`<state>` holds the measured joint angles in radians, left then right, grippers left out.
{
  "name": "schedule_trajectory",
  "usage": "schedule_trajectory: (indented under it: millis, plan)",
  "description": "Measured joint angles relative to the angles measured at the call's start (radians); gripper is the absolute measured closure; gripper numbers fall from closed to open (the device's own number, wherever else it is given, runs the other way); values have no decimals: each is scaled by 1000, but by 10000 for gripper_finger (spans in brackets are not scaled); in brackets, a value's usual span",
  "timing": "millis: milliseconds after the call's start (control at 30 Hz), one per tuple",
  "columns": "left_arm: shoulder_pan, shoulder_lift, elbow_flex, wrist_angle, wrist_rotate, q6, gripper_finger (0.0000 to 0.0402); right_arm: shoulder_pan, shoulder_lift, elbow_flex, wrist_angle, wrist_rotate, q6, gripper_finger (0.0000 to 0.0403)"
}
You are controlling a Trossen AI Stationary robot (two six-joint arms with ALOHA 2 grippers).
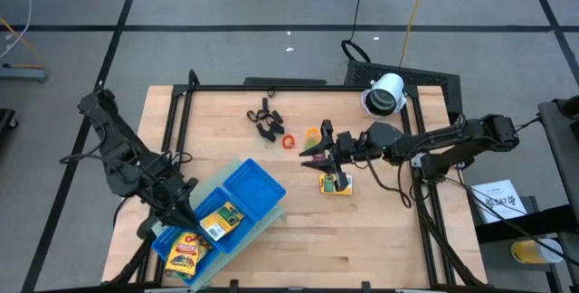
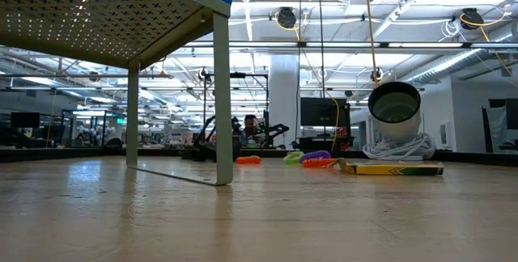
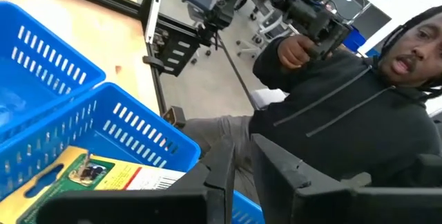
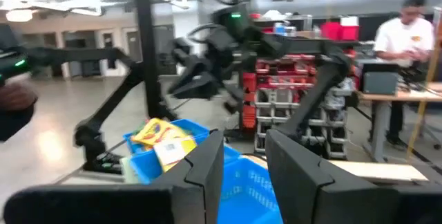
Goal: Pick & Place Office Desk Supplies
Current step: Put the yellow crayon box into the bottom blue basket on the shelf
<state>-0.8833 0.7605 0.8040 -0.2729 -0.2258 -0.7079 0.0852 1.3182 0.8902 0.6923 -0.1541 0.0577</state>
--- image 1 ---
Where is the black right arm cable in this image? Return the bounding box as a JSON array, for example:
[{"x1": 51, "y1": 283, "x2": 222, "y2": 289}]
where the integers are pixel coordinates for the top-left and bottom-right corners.
[{"x1": 366, "y1": 156, "x2": 413, "y2": 210}]

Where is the white printed paper sheet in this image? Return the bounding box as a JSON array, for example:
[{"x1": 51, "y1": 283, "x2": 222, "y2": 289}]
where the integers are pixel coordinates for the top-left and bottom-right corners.
[{"x1": 470, "y1": 178, "x2": 529, "y2": 225}]

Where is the white floor cable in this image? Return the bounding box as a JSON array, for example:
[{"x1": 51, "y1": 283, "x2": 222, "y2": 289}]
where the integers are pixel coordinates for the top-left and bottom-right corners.
[{"x1": 0, "y1": 0, "x2": 33, "y2": 61}]

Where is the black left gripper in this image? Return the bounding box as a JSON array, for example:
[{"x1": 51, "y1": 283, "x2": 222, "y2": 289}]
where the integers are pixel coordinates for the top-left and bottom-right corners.
[{"x1": 144, "y1": 173, "x2": 203, "y2": 233}]

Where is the blue plastic basket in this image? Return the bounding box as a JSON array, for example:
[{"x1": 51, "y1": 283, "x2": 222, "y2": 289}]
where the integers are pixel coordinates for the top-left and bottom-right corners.
[
  {"x1": 223, "y1": 157, "x2": 288, "y2": 222},
  {"x1": 192, "y1": 186, "x2": 255, "y2": 256},
  {"x1": 151, "y1": 224, "x2": 223, "y2": 289}
]

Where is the pale green perforated shelf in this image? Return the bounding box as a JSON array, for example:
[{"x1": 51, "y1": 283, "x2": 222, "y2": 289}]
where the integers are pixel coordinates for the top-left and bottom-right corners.
[{"x1": 148, "y1": 156, "x2": 286, "y2": 292}]

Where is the black side cart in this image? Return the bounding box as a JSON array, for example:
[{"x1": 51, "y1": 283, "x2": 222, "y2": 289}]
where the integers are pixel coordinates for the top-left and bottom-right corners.
[{"x1": 474, "y1": 96, "x2": 579, "y2": 293}]

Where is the black floor equipment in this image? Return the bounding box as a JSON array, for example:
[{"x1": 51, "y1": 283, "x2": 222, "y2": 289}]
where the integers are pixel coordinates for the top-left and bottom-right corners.
[{"x1": 0, "y1": 108, "x2": 19, "y2": 132}]

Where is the yellow floor cable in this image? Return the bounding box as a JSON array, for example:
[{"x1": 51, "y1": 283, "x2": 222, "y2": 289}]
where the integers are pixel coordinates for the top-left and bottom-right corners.
[{"x1": 0, "y1": 16, "x2": 46, "y2": 69}]

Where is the yellow white cylinder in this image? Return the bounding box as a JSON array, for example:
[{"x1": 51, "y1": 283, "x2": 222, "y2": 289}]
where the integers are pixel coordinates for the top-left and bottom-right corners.
[{"x1": 509, "y1": 237, "x2": 565, "y2": 265}]

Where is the black aluminium table frame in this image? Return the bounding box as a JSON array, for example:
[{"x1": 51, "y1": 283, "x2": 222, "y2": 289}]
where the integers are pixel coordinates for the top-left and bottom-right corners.
[{"x1": 101, "y1": 69, "x2": 489, "y2": 290}]

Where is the black flat bar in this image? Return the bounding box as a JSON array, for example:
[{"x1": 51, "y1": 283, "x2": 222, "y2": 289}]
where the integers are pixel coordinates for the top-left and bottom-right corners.
[{"x1": 242, "y1": 77, "x2": 327, "y2": 87}]

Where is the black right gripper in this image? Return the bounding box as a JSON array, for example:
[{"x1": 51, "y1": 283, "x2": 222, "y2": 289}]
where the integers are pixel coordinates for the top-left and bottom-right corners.
[{"x1": 298, "y1": 119, "x2": 370, "y2": 191}]

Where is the black floor cable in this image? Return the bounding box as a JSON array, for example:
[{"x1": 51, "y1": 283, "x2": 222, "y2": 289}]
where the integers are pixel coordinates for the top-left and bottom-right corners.
[{"x1": 340, "y1": 0, "x2": 372, "y2": 63}]

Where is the yellow hanging cable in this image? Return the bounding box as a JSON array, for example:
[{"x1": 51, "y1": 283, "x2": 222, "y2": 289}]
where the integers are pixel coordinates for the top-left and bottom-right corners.
[{"x1": 397, "y1": 0, "x2": 434, "y2": 67}]

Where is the black perforated metal case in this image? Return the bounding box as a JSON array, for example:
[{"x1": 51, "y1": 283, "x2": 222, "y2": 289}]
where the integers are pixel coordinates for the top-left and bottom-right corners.
[{"x1": 344, "y1": 60, "x2": 463, "y2": 123}]

